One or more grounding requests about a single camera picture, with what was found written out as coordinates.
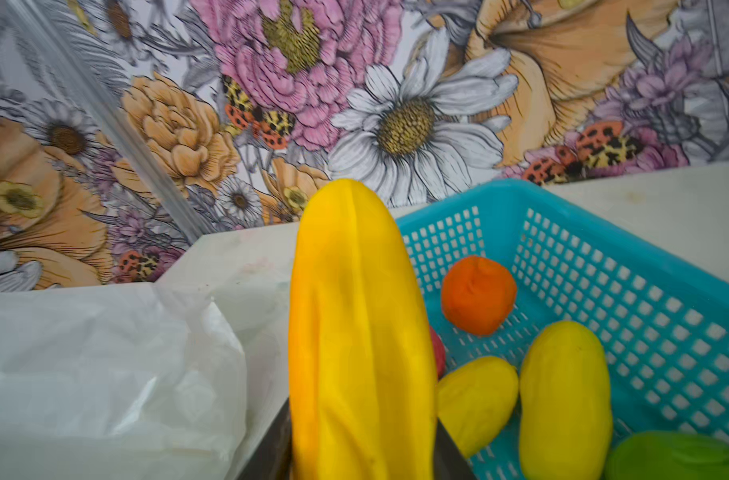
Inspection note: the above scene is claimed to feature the yellow toy fruit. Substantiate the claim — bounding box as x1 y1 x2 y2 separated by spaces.
519 320 613 479

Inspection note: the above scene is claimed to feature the small yellow lemon toy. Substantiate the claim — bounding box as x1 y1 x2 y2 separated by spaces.
438 356 520 459

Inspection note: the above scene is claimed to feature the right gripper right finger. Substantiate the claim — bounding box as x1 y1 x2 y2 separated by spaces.
434 421 477 480

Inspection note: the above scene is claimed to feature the pink toy fruit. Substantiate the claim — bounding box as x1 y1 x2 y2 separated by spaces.
430 327 447 379

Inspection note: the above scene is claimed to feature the white plastic bag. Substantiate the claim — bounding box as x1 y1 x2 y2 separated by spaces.
0 284 246 479

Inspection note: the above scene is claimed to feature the green toy fruit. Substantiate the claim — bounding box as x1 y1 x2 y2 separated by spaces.
603 431 729 479

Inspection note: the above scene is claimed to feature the yellow banana toy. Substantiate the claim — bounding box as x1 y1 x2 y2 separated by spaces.
288 179 438 479

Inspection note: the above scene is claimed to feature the teal plastic basket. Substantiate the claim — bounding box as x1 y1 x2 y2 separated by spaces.
399 180 729 452

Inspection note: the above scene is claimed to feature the orange toy fruit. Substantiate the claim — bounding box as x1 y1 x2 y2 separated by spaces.
441 256 518 337

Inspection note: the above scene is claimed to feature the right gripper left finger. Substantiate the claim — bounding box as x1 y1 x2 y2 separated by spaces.
236 400 292 480

